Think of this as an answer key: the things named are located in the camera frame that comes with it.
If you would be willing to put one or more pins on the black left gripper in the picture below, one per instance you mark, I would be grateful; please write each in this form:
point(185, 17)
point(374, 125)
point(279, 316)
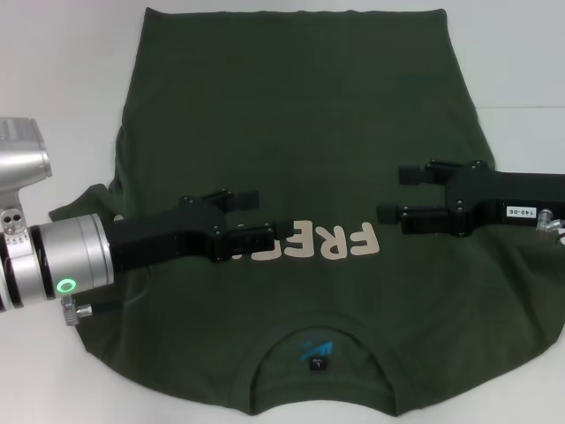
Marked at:
point(167, 234)

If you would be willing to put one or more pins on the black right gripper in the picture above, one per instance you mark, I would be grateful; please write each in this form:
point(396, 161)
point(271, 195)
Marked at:
point(490, 199)

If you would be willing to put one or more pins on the dark green FREE! t-shirt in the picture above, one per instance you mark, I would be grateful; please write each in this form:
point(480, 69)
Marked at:
point(287, 110)

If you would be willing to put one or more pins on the right gripper silver plug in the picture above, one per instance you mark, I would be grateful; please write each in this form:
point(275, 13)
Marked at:
point(545, 221)

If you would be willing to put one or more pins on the silver vented box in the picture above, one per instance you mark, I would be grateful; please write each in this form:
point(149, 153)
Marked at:
point(22, 150)

